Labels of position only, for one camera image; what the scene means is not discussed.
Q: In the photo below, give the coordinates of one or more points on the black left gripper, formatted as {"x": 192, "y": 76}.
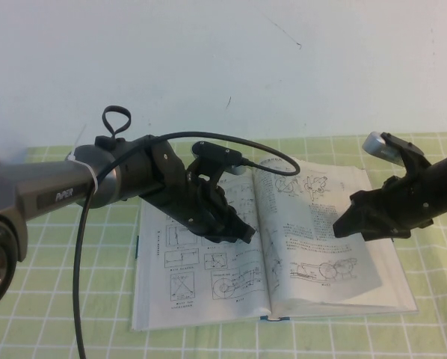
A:
{"x": 178, "y": 202}

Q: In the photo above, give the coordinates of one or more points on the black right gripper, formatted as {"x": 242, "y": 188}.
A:
{"x": 399, "y": 209}

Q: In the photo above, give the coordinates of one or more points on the book with diagrams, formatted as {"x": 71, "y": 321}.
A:
{"x": 193, "y": 291}

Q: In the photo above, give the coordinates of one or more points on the green checked tablecloth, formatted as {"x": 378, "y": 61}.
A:
{"x": 414, "y": 318}

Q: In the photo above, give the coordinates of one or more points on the white zip tie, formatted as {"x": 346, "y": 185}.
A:
{"x": 90, "y": 175}

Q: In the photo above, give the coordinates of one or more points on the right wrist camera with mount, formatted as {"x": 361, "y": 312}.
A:
{"x": 376, "y": 147}

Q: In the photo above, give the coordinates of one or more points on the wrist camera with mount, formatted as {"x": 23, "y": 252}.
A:
{"x": 212, "y": 151}
{"x": 376, "y": 147}

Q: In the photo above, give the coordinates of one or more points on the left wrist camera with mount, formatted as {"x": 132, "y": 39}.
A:
{"x": 212, "y": 151}

